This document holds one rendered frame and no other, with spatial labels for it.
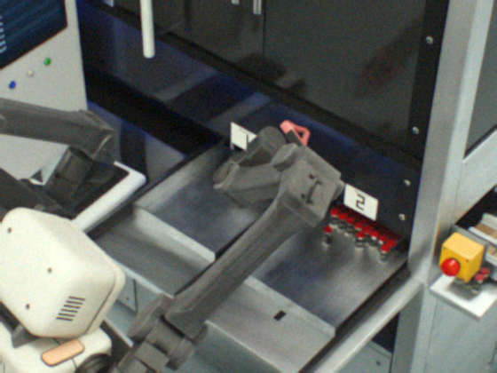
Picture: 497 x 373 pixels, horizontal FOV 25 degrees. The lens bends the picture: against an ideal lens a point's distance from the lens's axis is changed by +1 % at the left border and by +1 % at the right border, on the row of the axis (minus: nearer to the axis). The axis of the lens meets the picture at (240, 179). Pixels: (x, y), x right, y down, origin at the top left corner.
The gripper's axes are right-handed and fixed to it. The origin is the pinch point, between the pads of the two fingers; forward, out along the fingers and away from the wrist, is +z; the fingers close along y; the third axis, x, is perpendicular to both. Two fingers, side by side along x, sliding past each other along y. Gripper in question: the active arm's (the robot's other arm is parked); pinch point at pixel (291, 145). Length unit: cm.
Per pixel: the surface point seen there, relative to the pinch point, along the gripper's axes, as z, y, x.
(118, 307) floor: 56, 133, -8
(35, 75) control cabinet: -2, 48, -55
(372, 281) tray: 13.9, 13.7, 33.2
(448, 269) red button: 12.7, -5.1, 40.3
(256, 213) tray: 15.9, 31.2, 3.9
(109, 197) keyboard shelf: 8, 60, -22
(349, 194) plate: 16.8, 6.8, 14.4
